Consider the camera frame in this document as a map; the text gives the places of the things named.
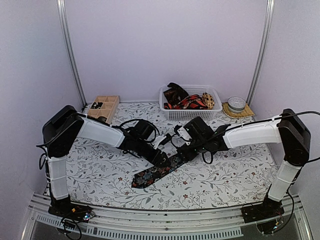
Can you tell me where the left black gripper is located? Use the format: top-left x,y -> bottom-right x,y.
134,139 -> 171,169

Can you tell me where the dark floral tie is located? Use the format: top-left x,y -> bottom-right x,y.
131,154 -> 185,189

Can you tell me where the white plastic basket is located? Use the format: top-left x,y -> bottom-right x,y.
159,85 -> 223,121

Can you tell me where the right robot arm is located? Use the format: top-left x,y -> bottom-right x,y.
175,108 -> 311,218

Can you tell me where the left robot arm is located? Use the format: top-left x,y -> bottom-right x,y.
37,105 -> 169,217

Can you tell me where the red black tie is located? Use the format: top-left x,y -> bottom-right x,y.
163,94 -> 208,110

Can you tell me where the yellow spotted tie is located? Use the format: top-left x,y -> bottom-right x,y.
202,92 -> 215,110

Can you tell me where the dark patterned tie in basket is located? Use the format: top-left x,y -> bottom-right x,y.
163,82 -> 189,105

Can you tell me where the rolled dark tie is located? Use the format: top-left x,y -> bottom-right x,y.
97,116 -> 107,123

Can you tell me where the ceramic bowl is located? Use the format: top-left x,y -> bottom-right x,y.
227,96 -> 247,114

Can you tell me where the wooden compartment box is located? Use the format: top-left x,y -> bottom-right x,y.
87,95 -> 120,124

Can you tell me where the rolled tie with white dots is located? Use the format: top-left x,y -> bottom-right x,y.
90,101 -> 104,110

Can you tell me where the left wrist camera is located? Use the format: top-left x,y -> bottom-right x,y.
152,133 -> 172,149

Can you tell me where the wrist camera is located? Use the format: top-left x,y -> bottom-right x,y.
174,125 -> 192,146
152,133 -> 172,149

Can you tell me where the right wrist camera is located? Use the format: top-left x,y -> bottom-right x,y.
174,125 -> 192,146

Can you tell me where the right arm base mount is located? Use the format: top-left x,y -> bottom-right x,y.
241,196 -> 285,223

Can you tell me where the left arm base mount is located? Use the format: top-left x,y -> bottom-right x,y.
48,196 -> 96,223

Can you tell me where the front aluminium rail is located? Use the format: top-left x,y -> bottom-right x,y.
21,194 -> 315,240

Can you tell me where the right aluminium frame post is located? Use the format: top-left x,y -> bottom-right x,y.
246,0 -> 275,106

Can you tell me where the aluminium frame post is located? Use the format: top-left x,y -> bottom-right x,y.
56,0 -> 88,108
246,0 -> 275,106

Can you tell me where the left aluminium frame post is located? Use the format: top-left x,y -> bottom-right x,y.
56,0 -> 88,108

